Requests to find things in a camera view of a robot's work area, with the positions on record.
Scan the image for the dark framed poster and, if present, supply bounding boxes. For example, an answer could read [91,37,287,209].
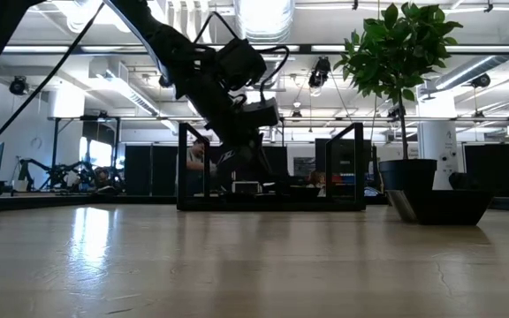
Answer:
[292,156,316,178]

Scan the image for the red and blue storage bins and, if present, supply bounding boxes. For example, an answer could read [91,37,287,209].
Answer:
[331,173,361,186]

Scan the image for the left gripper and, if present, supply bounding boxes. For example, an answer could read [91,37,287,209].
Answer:
[183,65,277,195]

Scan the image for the black overhead light bar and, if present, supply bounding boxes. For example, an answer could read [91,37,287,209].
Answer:
[2,42,509,57]

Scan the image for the white framed black box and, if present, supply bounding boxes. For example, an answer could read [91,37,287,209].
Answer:
[232,180,262,194]

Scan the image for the silver ventilation duct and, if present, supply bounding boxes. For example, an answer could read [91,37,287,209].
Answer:
[232,0,296,141]

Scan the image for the green plant in black pot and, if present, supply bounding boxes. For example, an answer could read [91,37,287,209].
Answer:
[332,2,464,192]

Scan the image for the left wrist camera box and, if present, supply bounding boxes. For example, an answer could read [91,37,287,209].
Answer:
[241,97,281,128]

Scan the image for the black background station frame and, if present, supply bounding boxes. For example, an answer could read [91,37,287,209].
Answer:
[46,115,509,193]

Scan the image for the black partition panel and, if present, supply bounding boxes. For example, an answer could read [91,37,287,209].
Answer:
[464,143,509,199]
[124,144,289,197]
[315,138,373,198]

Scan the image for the black glossy square mini plate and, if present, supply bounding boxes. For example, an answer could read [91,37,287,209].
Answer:
[385,188,496,227]

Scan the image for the person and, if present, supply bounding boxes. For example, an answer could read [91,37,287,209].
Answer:
[186,139,216,195]
[308,170,329,189]

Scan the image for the white round column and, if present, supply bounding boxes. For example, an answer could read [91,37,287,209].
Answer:
[416,90,459,192]

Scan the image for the black mesh tray with handles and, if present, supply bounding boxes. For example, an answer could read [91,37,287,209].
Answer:
[176,122,368,212]

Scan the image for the black aluminium rig frame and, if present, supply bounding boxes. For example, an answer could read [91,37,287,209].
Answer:
[0,193,509,215]

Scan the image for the black background robot rig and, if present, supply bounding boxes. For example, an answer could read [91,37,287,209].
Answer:
[0,152,125,198]

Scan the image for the office chair with black jacket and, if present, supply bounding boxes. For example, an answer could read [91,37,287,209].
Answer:
[447,170,482,192]

